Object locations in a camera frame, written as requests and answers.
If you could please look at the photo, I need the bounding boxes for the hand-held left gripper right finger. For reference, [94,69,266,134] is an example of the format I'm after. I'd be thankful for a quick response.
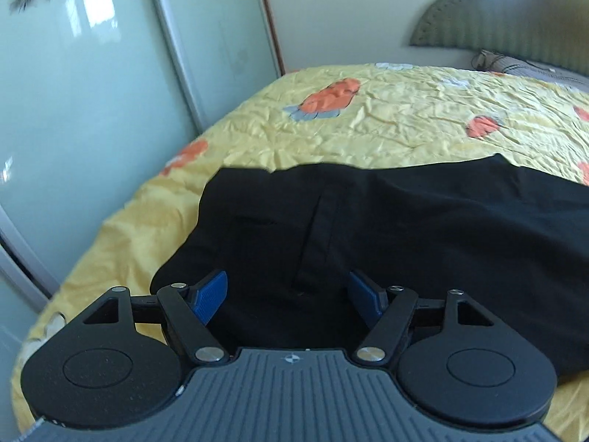
[347,271,497,370]

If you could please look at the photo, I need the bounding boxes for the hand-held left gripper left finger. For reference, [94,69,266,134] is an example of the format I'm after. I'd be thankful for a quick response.
[82,270,231,367]

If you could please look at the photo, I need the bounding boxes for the black pants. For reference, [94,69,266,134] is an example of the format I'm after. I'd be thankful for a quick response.
[150,154,589,378]

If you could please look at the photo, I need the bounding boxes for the yellow carrot print bedspread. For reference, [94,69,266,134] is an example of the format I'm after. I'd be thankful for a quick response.
[9,62,589,442]

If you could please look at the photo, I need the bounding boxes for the grey pillow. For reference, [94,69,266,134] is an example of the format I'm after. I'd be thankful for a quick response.
[472,48,589,87]

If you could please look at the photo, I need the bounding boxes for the brown wardrobe edge trim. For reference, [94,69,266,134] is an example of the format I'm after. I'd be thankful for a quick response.
[254,0,285,75]

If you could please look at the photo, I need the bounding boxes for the green padded headboard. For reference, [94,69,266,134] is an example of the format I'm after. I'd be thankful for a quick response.
[409,0,589,77]

